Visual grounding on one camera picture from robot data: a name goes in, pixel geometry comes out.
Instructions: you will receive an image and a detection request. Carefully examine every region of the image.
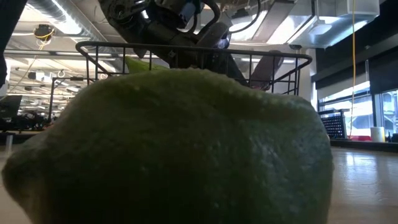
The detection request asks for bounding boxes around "black metal rack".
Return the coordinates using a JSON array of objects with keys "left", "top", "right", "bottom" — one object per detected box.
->
[{"left": 48, "top": 77, "right": 101, "bottom": 122}]

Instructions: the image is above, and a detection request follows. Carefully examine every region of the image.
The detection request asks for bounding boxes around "dark green avocado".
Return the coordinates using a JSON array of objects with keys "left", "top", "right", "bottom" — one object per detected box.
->
[{"left": 1, "top": 68, "right": 335, "bottom": 224}]

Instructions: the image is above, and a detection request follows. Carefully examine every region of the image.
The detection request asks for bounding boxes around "white paper roll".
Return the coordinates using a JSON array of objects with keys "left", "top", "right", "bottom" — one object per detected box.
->
[{"left": 370, "top": 126, "right": 386, "bottom": 143}]

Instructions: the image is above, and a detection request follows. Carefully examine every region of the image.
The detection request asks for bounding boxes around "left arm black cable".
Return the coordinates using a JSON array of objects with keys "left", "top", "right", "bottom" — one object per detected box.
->
[{"left": 183, "top": 0, "right": 262, "bottom": 35}]

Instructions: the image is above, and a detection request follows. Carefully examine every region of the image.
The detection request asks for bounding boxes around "black yellow cord reel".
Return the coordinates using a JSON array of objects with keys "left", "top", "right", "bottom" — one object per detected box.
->
[{"left": 33, "top": 24, "right": 56, "bottom": 42}]

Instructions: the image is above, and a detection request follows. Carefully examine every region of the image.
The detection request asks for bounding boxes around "silver spiral air duct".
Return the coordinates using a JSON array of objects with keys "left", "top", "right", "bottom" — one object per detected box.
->
[{"left": 27, "top": 0, "right": 125, "bottom": 54}]

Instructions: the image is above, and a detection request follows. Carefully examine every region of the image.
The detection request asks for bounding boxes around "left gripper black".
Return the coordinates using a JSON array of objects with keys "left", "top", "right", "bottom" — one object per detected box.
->
[{"left": 146, "top": 12, "right": 250, "bottom": 87}]

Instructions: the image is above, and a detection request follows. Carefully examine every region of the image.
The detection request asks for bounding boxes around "dark monitor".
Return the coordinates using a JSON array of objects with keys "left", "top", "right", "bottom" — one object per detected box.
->
[{"left": 0, "top": 95, "right": 23, "bottom": 119}]

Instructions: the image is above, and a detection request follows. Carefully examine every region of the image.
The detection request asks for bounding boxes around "black wire basket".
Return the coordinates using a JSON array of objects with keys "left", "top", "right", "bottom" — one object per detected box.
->
[{"left": 75, "top": 40, "right": 313, "bottom": 96}]

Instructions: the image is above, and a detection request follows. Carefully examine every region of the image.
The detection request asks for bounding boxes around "yellow hanging cable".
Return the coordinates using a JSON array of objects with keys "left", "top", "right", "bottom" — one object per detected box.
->
[{"left": 350, "top": 0, "right": 357, "bottom": 138}]

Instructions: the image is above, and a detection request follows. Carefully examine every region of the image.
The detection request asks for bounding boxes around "bumpy light green cucumber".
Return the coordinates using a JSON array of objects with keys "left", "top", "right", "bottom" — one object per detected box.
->
[{"left": 125, "top": 55, "right": 170, "bottom": 75}]

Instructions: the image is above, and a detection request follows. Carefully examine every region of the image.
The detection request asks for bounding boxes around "black perforated crate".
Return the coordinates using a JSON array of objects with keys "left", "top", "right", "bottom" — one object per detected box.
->
[{"left": 317, "top": 108, "right": 348, "bottom": 140}]

